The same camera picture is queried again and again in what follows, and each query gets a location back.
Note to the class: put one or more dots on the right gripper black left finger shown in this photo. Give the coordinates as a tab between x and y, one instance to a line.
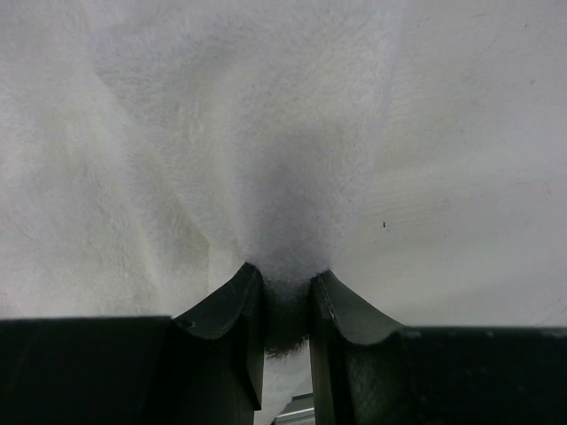
218	365

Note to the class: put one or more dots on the aluminium mounting rail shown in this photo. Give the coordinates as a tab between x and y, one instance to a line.
300	411

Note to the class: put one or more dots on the white towel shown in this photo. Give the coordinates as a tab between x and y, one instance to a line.
150	148

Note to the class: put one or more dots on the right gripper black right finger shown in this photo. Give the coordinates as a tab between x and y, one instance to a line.
357	362

